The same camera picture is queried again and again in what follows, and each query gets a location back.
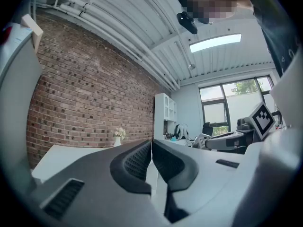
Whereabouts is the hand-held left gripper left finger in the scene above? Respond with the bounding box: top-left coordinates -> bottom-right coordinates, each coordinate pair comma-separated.
21,140 -> 171,227

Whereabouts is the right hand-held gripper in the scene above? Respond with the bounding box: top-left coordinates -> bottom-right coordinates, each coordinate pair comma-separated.
205,100 -> 277,155

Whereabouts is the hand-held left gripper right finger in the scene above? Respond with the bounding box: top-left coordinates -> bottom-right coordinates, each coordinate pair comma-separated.
152,140 -> 251,227

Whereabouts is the black office chair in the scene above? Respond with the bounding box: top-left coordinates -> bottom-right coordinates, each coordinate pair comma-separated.
202,122 -> 214,137

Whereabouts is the white shell chair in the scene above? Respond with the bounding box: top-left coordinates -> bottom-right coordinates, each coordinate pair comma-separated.
192,133 -> 211,149

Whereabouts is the black-framed window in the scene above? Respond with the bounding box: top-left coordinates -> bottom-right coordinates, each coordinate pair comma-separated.
198,75 -> 278,137

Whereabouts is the grey backpack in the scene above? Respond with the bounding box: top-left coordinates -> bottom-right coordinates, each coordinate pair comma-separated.
174,123 -> 189,140

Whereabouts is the pink and white flower bouquet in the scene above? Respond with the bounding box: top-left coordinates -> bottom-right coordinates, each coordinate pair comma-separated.
113,126 -> 127,138

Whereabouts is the white shelf cabinet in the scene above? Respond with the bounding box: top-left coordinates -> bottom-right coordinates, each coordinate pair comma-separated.
154,93 -> 178,141

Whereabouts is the rectangular ceiling light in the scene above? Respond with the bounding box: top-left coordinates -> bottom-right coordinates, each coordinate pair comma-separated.
188,33 -> 242,53

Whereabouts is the person's black printed t-shirt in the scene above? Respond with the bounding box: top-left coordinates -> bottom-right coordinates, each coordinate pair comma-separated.
243,0 -> 299,78

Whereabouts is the tall white cabinet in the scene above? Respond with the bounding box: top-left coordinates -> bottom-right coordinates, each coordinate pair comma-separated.
0,22 -> 44,189

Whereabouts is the person's head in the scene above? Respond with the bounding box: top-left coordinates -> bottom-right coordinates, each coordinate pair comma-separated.
176,0 -> 254,25

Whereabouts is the white ceiling pipe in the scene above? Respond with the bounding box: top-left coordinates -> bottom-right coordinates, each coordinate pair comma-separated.
55,0 -> 180,87
60,3 -> 178,91

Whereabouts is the cardboard box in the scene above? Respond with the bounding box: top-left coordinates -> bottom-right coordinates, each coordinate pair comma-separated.
20,13 -> 44,54

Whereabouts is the black head-worn camera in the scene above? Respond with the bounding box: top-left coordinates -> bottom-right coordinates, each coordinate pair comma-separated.
176,10 -> 198,35

